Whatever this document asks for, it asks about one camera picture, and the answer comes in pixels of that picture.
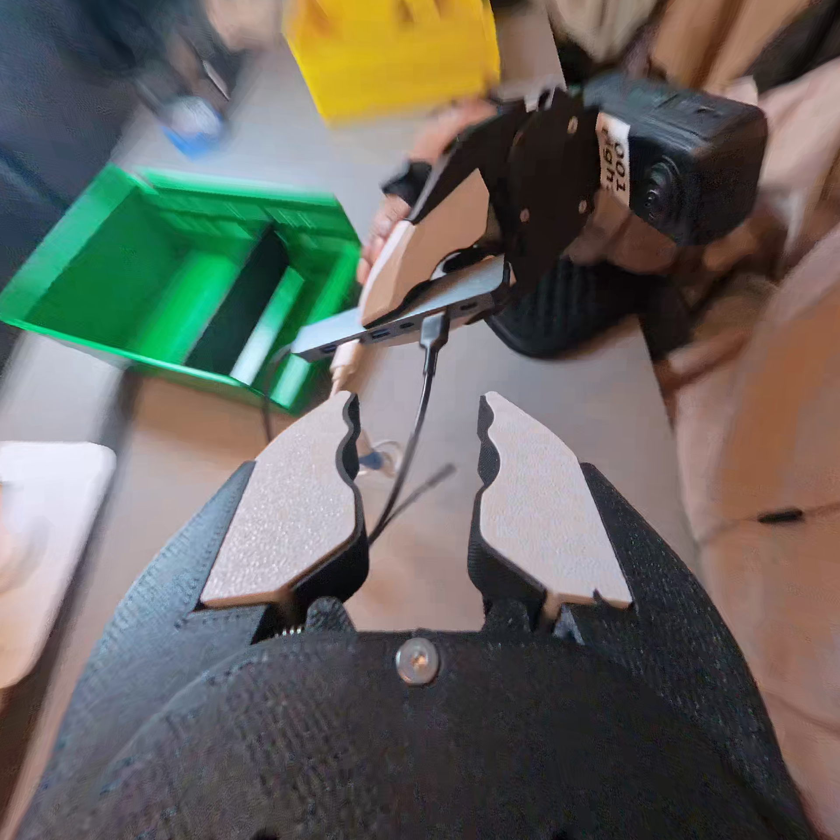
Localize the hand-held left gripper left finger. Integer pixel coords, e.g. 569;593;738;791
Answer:
199;392;370;611

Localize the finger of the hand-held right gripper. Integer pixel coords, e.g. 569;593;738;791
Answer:
360;168;493;328

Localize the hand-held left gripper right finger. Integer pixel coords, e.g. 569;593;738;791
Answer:
466;391;634;626

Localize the grey usb hub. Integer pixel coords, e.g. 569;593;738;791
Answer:
290;255;514;363

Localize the black usb cable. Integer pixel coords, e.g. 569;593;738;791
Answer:
366;311;458;547

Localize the white cable bundle blue strap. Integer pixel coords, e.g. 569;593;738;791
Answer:
330;337;403;476

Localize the person's right forearm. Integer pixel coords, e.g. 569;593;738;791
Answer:
650;0;840;93

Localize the person's right hand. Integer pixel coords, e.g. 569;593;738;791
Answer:
356;98;501;287

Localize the black chair armrest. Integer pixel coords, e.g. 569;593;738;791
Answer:
484;255;691;360

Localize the yellow plastic box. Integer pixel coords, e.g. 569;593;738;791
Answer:
281;0;501;124

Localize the person's leg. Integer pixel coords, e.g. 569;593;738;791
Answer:
675;223;840;840

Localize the white flat pad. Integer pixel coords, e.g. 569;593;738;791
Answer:
0;440;119;689

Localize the blue and white packet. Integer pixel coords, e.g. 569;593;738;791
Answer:
161;96;227;158

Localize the green plastic box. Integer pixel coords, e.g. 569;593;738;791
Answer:
0;163;363;416

